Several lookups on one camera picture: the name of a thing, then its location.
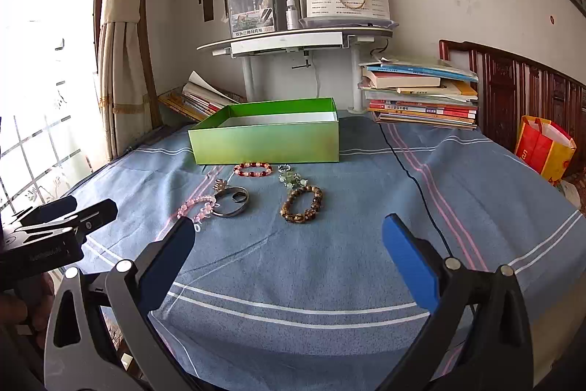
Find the blue striped cloth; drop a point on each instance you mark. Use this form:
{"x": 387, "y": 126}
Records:
{"x": 311, "y": 272}

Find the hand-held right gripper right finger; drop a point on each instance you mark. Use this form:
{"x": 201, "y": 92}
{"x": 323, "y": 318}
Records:
{"x": 412, "y": 262}

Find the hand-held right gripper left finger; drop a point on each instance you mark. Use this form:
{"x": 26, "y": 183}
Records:
{"x": 169, "y": 267}

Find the metal flower brooch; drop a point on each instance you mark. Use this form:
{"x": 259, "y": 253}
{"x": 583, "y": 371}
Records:
{"x": 221, "y": 186}

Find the beige curtain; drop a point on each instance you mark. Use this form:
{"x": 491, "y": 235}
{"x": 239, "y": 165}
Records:
{"x": 123, "y": 29}

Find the white spray bottle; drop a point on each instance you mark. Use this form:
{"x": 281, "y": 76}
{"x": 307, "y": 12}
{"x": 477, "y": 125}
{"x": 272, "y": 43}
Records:
{"x": 292, "y": 13}

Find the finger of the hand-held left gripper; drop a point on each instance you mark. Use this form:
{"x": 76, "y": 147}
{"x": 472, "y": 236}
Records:
{"x": 94, "y": 214}
{"x": 50, "y": 210}

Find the green cardboard box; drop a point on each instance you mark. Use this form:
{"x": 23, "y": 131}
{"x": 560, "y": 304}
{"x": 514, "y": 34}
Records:
{"x": 265, "y": 141}

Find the silver bangle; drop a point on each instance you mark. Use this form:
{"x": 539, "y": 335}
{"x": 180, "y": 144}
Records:
{"x": 233, "y": 213}

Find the white small desk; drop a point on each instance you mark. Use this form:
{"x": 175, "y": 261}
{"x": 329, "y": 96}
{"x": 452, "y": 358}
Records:
{"x": 284, "y": 45}

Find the stack of books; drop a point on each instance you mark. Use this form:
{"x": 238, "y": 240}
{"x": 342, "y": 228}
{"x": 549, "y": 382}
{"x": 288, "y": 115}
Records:
{"x": 421, "y": 98}

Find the clear plastic tray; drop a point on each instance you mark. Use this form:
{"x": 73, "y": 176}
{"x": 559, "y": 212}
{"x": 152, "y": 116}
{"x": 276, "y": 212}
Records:
{"x": 348, "y": 23}

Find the window with grille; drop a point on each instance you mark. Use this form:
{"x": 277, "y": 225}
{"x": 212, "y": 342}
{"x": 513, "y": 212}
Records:
{"x": 41, "y": 52}

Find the dark red wooden headboard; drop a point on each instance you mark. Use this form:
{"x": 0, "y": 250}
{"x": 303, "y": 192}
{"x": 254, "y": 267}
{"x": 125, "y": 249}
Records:
{"x": 503, "y": 88}

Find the orange and yellow shopping bag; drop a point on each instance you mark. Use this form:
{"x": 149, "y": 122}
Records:
{"x": 542, "y": 148}

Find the pile of thin booklets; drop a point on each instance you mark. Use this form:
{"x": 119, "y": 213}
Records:
{"x": 201, "y": 100}

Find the clear plastic storage container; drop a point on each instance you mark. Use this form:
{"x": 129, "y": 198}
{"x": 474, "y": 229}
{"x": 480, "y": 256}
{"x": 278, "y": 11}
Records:
{"x": 249, "y": 11}

